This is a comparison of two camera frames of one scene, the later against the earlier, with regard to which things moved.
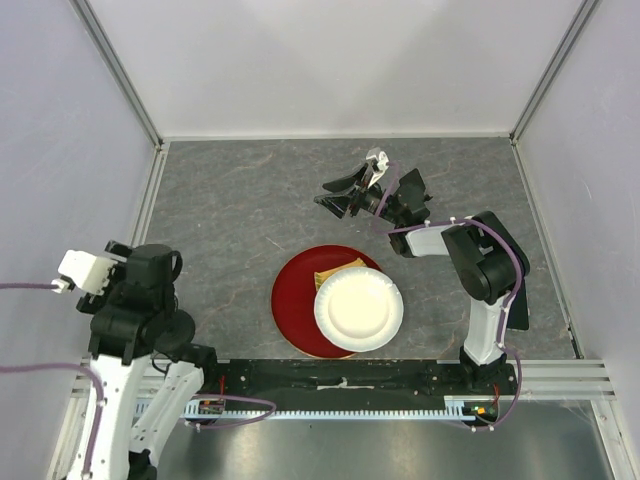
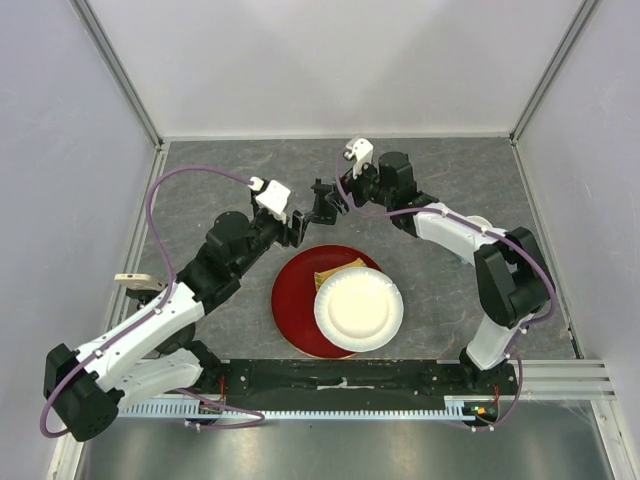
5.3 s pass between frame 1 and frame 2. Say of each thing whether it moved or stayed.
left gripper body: moved
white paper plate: stayed
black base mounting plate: stayed
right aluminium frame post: stayed
